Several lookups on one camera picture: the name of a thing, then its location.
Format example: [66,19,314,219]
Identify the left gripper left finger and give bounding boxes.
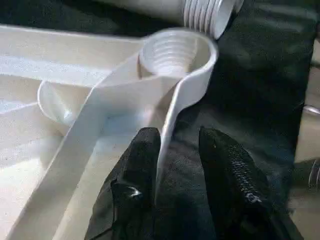
[84,126,162,240]

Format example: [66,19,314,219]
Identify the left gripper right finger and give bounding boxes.
[198,126,298,240]

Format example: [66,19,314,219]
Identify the white plastic table top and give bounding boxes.
[0,23,220,240]

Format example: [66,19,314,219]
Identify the white plastic table leg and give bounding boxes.
[97,0,245,40]

